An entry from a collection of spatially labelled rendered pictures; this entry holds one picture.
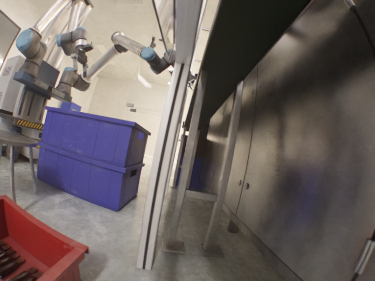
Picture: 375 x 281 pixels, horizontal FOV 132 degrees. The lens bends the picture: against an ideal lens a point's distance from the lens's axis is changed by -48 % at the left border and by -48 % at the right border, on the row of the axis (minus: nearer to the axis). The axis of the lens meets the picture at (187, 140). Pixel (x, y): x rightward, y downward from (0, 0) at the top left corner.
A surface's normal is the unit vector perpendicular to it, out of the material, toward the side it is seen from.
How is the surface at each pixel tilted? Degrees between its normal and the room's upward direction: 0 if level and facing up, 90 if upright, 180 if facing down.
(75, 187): 90
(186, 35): 180
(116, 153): 90
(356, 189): 90
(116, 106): 90
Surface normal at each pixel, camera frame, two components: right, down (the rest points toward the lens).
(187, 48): -0.19, 0.98
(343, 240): -0.98, -0.20
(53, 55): 0.98, 0.19
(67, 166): 0.04, -0.08
